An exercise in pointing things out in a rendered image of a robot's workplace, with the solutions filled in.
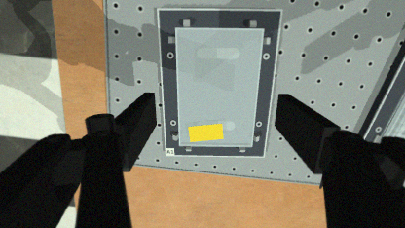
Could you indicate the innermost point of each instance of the white multi-well plate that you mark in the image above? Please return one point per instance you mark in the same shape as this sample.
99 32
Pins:
396 123

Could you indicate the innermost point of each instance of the dark grey plate nest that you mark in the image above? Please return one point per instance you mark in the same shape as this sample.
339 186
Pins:
386 100

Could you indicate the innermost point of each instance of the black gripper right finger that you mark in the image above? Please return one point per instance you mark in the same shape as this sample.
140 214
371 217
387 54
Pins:
356 185

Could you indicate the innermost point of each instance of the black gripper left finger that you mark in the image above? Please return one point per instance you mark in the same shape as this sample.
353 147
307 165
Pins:
32 196

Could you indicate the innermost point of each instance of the grey perforated base plate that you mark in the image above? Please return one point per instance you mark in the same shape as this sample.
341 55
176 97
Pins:
333 55

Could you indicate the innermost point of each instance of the dark grey rectangular frame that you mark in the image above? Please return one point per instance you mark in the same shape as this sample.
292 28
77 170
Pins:
170 19

